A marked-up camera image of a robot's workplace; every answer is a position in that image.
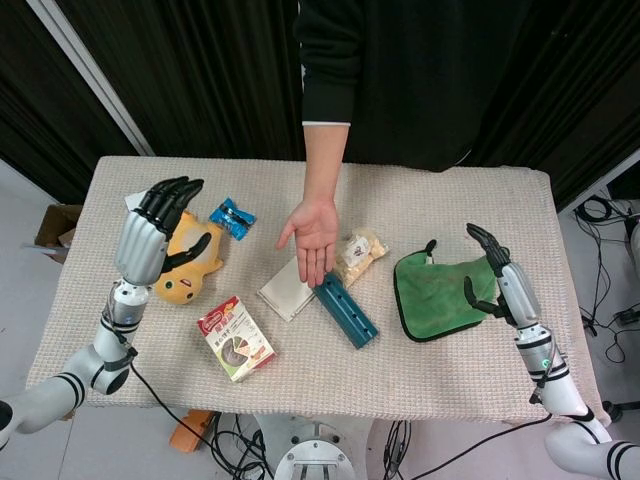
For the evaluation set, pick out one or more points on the blue snack packet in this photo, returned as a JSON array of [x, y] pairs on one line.
[[232, 220]]

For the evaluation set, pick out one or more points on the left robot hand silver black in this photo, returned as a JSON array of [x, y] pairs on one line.
[[140, 245]]

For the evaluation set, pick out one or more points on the teal block with holes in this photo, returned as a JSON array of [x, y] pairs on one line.
[[346, 311]]

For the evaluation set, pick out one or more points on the small white box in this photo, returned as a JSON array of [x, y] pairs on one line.
[[132, 201]]

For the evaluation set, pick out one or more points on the green cloth with black trim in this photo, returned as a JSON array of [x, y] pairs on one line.
[[435, 295]]

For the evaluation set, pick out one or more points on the brown cardboard box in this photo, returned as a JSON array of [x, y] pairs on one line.
[[52, 225]]

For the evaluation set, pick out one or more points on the white silver robot base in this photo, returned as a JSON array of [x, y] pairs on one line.
[[312, 450]]

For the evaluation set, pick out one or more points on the black power adapter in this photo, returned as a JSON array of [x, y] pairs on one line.
[[627, 316]]

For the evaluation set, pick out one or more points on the black pleated curtain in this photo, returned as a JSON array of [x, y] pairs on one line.
[[30, 100], [200, 75]]

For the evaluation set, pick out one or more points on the flat silver pouch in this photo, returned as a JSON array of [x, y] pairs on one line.
[[284, 295]]

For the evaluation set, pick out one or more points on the clear bag of beige snacks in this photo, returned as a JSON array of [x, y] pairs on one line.
[[361, 252]]

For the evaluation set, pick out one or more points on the white frame bar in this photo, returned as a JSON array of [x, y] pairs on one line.
[[600, 182]]

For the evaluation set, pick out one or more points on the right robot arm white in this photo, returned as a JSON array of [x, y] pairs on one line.
[[560, 385]]

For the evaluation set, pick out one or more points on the person's black sweater torso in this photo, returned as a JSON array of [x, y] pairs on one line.
[[400, 75]]

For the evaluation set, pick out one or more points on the orange object under table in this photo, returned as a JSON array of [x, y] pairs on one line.
[[186, 431]]

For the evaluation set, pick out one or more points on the red green snack box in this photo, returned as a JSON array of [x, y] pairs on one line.
[[235, 342]]

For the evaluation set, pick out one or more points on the yellow plush toy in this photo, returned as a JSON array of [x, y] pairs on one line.
[[180, 289]]

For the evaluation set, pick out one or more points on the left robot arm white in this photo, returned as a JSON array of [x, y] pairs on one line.
[[85, 367]]

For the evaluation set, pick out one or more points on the person's open bare hand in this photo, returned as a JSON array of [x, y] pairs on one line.
[[315, 235]]

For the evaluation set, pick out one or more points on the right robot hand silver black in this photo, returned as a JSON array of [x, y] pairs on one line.
[[520, 295]]

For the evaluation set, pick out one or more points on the beige woven tablecloth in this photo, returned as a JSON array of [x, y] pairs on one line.
[[400, 380]]

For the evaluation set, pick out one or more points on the white diagonal frame strip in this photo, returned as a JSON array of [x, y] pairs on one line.
[[90, 55]]

